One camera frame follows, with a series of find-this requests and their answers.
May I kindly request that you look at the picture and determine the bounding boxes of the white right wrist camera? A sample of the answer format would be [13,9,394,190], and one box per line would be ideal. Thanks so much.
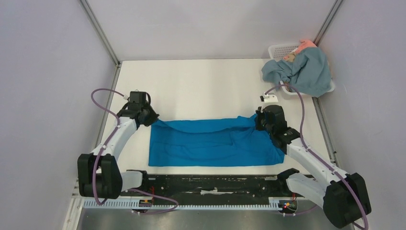
[260,94,279,104]

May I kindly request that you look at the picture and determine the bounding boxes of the aluminium corner frame post right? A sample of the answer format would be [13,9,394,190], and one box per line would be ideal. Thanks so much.
[313,0,344,46]

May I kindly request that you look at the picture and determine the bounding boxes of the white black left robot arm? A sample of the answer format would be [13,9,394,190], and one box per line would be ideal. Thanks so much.
[77,91,159,206]

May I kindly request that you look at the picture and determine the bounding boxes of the aluminium front frame rail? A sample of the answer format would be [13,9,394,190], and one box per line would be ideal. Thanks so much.
[72,178,82,198]

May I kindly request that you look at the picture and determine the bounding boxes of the white slotted cable duct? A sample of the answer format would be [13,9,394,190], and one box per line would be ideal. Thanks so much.
[83,198,282,211]

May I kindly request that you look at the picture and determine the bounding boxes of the tan t shirt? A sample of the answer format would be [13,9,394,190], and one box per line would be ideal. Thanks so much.
[283,51,296,92]

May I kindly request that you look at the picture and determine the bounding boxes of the pink t shirt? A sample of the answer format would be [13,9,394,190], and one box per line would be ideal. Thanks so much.
[295,39,317,55]

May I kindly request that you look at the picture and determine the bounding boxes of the aluminium corner frame post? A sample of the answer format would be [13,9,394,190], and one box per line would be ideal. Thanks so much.
[79,0,121,67]
[313,0,344,46]

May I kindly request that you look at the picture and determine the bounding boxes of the aluminium corner frame post left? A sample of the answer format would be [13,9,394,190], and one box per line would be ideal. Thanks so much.
[79,0,121,67]

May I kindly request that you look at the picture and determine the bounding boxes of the bright blue t shirt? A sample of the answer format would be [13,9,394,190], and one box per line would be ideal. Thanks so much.
[148,115,285,167]

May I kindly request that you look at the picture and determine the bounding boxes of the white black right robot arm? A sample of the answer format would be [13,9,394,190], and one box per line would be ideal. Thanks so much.
[255,105,372,229]

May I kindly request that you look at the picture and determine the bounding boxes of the grey-blue t shirt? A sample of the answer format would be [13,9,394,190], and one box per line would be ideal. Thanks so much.
[261,47,332,97]

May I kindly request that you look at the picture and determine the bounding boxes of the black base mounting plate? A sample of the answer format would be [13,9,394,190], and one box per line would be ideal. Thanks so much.
[139,172,300,206]

